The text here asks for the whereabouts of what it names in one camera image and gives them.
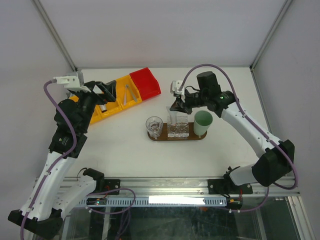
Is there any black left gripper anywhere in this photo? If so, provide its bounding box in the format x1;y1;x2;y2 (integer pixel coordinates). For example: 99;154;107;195
74;79;116;132

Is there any oval wooden tray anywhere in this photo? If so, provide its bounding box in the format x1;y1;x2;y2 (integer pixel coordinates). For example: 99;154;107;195
147;122;207;142

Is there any white toothpaste tube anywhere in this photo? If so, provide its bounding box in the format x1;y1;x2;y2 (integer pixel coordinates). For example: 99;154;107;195
99;104;107;113
166;106;177;125

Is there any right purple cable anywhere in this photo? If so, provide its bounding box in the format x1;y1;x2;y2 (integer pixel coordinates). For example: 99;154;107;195
179;63;300;213

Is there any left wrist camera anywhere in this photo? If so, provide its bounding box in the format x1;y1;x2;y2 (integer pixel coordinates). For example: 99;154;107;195
53;70;91;93

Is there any clear compartment organizer box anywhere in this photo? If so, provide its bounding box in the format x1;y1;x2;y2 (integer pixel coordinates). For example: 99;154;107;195
167;115;190;140

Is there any red plastic bin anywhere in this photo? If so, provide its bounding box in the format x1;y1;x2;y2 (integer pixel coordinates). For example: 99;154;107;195
129;67;162;101

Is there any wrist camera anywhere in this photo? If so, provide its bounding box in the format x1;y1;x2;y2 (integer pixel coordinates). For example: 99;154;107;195
170;80;185;96
53;70;91;93

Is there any white slotted cable duct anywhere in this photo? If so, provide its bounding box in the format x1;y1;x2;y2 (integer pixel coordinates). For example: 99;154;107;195
78;196;227;207

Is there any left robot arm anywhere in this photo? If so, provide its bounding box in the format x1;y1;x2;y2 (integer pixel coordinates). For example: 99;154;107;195
8;76;117;240

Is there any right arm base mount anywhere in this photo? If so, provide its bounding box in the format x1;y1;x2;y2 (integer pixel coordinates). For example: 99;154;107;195
207;166;253;198

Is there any pale green cup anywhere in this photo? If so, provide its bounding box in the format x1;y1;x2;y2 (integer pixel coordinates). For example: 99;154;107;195
193;110;213;136

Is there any aluminium frame post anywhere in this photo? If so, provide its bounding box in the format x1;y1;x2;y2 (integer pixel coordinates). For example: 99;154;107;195
249;0;294;72
31;0;78;72

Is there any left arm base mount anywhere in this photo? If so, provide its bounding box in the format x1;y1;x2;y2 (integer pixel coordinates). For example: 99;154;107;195
76;167;121;195

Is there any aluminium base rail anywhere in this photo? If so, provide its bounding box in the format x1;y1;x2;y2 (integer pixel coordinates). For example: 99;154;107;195
31;177;301;201

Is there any purple cable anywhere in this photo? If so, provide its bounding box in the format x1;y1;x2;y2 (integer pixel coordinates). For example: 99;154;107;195
179;63;300;213
19;79;137;240

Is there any left aluminium frame post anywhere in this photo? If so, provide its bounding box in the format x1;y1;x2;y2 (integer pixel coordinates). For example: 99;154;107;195
31;0;78;72

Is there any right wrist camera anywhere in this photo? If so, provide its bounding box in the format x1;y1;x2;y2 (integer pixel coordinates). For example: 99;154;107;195
170;80;185;96

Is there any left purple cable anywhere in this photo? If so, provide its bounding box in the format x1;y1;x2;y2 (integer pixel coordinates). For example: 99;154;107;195
19;79;137;240

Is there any empty yellow bin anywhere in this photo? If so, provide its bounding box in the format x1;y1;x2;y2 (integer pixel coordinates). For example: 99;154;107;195
67;96;104;126

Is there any yellow toothbrush bin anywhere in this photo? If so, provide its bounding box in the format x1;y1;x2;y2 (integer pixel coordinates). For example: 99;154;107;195
116;75;142;110

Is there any clear plastic cup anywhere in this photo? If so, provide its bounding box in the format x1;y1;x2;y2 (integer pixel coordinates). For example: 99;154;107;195
145;116;164;139

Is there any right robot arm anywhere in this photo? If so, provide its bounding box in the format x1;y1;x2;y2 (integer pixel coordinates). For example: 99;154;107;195
170;71;295;194

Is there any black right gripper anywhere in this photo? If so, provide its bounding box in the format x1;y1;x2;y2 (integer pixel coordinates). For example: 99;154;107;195
170;89;209;115

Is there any right aluminium frame post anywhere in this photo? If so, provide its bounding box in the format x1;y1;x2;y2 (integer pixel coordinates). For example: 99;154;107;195
249;0;294;72

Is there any yellow toothpaste bin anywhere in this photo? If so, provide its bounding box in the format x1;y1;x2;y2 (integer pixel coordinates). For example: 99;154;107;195
95;100;123;119

